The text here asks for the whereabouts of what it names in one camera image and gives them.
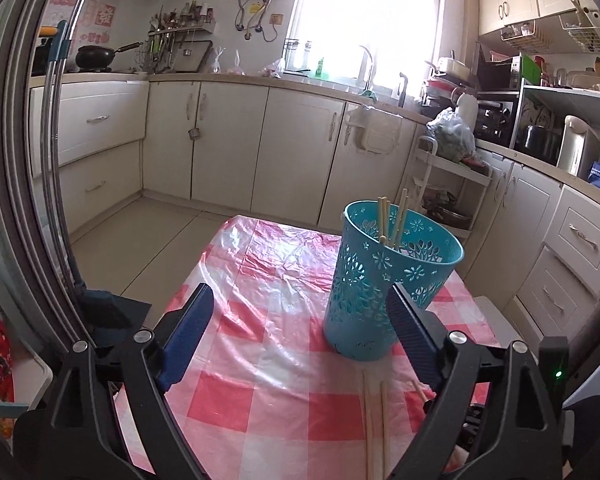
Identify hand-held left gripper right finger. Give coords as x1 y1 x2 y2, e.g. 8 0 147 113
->
385 283 564 480

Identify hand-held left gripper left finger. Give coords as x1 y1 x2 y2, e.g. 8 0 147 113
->
12 283 215 480

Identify teal perforated plastic basket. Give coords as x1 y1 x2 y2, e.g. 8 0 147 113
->
322 199 465 362

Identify pink checked plastic tablecloth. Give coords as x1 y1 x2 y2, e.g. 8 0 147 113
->
114 214 492 480

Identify steel pot with lid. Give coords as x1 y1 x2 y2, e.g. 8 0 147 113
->
421 191 474 229

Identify cream cabinet with drawers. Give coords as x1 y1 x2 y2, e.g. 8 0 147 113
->
466 146 600 322

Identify white trolley cart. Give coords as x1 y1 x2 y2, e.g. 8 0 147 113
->
409 134 494 242

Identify plastic bag of greens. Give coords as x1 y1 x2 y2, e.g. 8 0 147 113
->
425 107 478 162

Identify cream base cabinet row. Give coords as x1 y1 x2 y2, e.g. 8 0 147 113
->
141 79 432 234

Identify white hanging door bin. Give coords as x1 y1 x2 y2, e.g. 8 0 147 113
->
344 104 404 154

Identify cream drawer cabinet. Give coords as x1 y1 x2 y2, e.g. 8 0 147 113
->
29 79 149 237

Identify silver electric water boiler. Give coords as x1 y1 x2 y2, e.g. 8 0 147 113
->
555 114 600 178

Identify black cooking pot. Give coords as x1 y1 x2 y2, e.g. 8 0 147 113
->
516 124 562 164

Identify black toaster oven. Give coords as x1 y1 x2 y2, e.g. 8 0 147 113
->
473 100 519 144

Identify white thermos jug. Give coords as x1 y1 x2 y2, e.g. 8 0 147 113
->
454 92 479 134

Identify stack of pans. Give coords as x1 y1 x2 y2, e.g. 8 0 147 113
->
419 76 464 109

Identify black tap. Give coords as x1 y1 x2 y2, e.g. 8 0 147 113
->
393 71 411 109

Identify white counter shelf rack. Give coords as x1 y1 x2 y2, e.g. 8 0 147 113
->
511 83 600 172

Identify white casserole pot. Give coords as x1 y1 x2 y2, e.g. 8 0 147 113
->
436 56 473 82

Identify chrome sink faucet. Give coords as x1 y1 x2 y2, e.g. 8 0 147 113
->
357 44 377 93

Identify dark hanging tray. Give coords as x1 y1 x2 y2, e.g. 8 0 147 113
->
172 39 214 73

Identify plastic bag with red food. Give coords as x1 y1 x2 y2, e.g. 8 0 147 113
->
259 57 286 80

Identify black microwave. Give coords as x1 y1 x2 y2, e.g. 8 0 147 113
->
475 41 523 93

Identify green cutting board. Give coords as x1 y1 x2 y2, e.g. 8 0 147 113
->
519 54 542 87

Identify kitchen window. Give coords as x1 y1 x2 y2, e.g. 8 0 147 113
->
284 0 444 87

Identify sliding door frame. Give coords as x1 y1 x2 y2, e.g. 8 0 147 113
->
0 0 97 357

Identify black pot with handle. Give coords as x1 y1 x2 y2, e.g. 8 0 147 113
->
74 41 145 73

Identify wall utensil rack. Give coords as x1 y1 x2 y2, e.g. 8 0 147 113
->
146 2 217 74

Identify small white wire basket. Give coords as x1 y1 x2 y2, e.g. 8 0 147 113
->
499 19 554 56

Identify pink wall stickers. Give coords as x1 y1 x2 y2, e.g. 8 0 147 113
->
49 0 119 47

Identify large white wire basket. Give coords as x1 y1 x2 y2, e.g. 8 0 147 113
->
558 6 600 54

